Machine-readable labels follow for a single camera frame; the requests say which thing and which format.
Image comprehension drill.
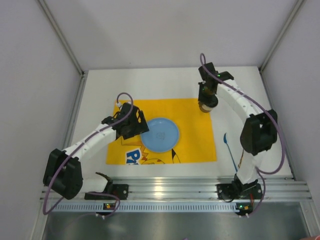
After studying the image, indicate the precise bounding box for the aluminium frame post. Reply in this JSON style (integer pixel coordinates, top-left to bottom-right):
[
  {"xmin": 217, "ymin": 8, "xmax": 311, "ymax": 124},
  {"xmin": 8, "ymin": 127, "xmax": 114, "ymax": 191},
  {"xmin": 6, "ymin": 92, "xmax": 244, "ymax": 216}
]
[
  {"xmin": 35, "ymin": 0, "xmax": 85, "ymax": 77},
  {"xmin": 258, "ymin": 0, "xmax": 307, "ymax": 74}
]

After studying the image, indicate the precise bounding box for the blue metallic fork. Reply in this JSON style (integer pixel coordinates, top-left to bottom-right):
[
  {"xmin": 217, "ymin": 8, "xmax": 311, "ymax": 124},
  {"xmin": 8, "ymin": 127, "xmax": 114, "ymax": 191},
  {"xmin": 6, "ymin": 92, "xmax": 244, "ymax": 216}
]
[{"xmin": 223, "ymin": 133, "xmax": 238, "ymax": 172}]

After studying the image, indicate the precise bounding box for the yellow cartoon print cloth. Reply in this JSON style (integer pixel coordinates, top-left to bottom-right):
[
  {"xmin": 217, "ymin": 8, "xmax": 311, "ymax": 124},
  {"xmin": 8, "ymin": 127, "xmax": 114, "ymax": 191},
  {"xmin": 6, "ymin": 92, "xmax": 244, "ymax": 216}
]
[{"xmin": 106, "ymin": 98, "xmax": 217, "ymax": 165}]

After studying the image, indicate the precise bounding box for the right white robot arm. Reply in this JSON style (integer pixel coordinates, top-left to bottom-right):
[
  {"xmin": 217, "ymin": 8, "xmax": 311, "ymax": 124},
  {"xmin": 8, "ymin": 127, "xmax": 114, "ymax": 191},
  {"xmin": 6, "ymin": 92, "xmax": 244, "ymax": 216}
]
[{"xmin": 198, "ymin": 62, "xmax": 278, "ymax": 192}]

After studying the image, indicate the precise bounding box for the light blue plate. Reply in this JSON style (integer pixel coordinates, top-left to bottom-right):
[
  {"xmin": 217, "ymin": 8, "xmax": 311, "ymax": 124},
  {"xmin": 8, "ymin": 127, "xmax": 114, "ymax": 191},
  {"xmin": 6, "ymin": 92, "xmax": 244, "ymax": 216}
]
[{"xmin": 140, "ymin": 117, "xmax": 180, "ymax": 153}]

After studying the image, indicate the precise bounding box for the aluminium mounting rail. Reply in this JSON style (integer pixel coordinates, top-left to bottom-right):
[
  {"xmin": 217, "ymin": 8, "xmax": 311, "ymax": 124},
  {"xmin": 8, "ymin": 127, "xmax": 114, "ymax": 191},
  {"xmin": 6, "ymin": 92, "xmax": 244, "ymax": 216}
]
[{"xmin": 39, "ymin": 175, "xmax": 312, "ymax": 202}]

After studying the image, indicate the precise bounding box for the slotted cable duct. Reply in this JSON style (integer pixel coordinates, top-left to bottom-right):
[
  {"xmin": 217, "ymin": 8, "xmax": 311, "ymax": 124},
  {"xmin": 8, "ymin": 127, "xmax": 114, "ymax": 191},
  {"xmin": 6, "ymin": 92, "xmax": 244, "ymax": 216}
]
[{"xmin": 53, "ymin": 201, "xmax": 252, "ymax": 213}]

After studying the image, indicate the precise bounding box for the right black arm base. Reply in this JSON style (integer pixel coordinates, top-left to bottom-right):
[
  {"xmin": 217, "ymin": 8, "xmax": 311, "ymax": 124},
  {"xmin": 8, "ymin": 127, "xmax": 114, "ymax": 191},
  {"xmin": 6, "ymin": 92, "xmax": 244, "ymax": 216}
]
[{"xmin": 216, "ymin": 182, "xmax": 263, "ymax": 201}]

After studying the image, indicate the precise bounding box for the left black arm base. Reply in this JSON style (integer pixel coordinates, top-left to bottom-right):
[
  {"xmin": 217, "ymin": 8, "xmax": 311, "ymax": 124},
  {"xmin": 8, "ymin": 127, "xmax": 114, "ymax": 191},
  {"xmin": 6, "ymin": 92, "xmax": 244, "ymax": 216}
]
[{"xmin": 84, "ymin": 184, "xmax": 129, "ymax": 200}]

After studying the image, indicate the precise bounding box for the left aluminium frame post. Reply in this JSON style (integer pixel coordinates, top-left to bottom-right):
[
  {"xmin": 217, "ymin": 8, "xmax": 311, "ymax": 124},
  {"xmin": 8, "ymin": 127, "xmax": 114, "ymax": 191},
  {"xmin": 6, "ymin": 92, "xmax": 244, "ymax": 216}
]
[{"xmin": 35, "ymin": 0, "xmax": 85, "ymax": 77}]

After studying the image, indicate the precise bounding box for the right aluminium frame post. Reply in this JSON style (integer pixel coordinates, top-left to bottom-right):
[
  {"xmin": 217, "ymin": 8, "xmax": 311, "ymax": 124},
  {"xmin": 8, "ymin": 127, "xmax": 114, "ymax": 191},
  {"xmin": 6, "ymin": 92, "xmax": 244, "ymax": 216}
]
[{"xmin": 258, "ymin": 0, "xmax": 307, "ymax": 74}]

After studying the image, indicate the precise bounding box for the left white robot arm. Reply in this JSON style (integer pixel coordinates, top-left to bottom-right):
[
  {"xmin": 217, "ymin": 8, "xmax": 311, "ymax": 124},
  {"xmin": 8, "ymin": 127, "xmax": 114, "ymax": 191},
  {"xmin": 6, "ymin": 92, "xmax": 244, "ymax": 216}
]
[{"xmin": 43, "ymin": 102, "xmax": 149, "ymax": 200}]

